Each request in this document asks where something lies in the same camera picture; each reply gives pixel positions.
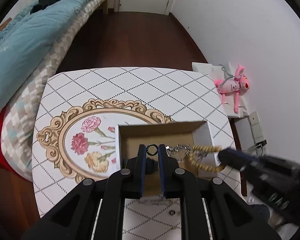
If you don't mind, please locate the gold bead bracelet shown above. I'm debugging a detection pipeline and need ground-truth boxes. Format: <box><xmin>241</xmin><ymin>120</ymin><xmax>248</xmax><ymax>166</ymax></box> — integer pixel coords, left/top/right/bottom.
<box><xmin>187</xmin><ymin>144</ymin><xmax>225</xmax><ymax>173</ymax></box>

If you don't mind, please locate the black smartwatch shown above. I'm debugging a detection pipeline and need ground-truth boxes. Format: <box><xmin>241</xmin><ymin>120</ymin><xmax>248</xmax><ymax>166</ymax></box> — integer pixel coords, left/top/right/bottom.
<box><xmin>145</xmin><ymin>158</ymin><xmax>158</xmax><ymax>175</ymax></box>

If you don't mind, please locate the white power strip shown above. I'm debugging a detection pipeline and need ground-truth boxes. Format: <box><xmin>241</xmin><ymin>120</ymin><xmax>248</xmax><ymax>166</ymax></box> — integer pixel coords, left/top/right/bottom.
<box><xmin>248</xmin><ymin>111</ymin><xmax>267</xmax><ymax>148</ymax></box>

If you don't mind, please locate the white cardboard box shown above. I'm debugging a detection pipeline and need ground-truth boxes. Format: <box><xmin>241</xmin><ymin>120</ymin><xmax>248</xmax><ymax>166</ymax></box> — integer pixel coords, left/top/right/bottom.
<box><xmin>116</xmin><ymin>121</ymin><xmax>224</xmax><ymax>197</ymax></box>

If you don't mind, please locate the pink panther plush toy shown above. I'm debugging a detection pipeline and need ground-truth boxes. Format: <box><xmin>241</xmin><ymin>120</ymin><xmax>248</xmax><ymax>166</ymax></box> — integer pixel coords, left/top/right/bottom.
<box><xmin>214</xmin><ymin>65</ymin><xmax>249</xmax><ymax>114</ymax></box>

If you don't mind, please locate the white patterned tablecloth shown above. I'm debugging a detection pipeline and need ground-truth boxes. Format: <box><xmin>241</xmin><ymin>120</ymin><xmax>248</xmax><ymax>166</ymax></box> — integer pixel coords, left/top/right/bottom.
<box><xmin>32</xmin><ymin>66</ymin><xmax>248</xmax><ymax>240</ymax></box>

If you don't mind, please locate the checkered bed sheet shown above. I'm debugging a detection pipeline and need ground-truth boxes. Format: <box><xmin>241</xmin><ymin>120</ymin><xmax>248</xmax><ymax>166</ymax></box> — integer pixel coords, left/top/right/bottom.
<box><xmin>0</xmin><ymin>0</ymin><xmax>106</xmax><ymax>181</ymax></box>

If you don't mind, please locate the light blue quilt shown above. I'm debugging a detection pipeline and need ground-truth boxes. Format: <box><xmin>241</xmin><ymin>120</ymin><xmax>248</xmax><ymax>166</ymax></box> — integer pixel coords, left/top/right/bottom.
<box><xmin>0</xmin><ymin>0</ymin><xmax>92</xmax><ymax>112</ymax></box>

